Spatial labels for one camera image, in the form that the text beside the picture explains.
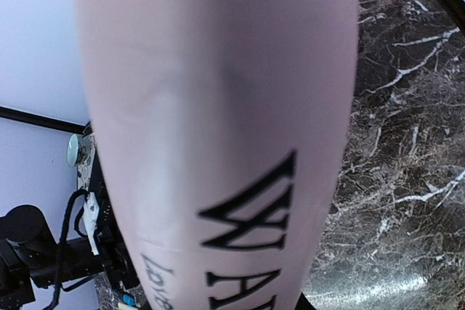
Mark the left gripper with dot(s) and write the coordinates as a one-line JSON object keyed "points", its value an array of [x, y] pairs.
{"points": [[113, 253]]}

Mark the pink Warm Chord book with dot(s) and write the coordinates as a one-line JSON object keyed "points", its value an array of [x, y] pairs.
{"points": [[220, 128]]}

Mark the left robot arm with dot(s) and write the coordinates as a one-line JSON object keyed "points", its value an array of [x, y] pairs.
{"points": [[90, 243]]}

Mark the celadon bowl on tile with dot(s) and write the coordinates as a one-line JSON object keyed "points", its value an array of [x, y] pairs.
{"points": [[76, 150]]}

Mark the left black frame post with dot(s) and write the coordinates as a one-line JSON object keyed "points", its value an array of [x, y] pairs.
{"points": [[41, 121]]}

